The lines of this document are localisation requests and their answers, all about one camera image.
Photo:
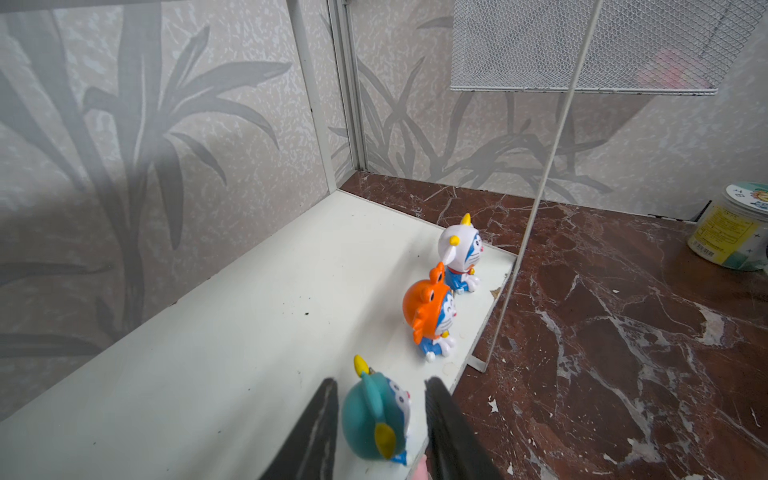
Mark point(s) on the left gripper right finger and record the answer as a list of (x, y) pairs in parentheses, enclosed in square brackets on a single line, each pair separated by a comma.
[(455, 451)]

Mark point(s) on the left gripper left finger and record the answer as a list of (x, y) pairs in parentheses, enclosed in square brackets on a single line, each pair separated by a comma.
[(309, 450)]

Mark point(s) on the green blue cat figurine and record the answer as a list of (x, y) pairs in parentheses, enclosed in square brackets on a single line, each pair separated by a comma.
[(375, 416)]

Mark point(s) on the orange crab blue cat figurine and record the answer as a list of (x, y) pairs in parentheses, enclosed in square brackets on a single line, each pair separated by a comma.
[(429, 309)]

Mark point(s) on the white hooded blue cat figurine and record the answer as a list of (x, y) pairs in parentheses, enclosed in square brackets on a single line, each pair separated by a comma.
[(460, 247)]

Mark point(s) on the pink pig toy near shelf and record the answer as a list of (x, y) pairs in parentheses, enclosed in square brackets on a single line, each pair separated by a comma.
[(421, 471)]

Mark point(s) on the white two-tier metal shelf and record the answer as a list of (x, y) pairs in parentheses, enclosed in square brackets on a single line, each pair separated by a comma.
[(209, 207)]

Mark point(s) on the green tape roll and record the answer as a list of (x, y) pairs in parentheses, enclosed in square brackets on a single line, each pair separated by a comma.
[(732, 231)]

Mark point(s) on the pink item in basket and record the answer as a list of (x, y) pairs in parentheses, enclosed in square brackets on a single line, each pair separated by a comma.
[(674, 70)]

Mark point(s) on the white wire mesh basket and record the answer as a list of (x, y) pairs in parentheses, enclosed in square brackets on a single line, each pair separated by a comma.
[(592, 46)]

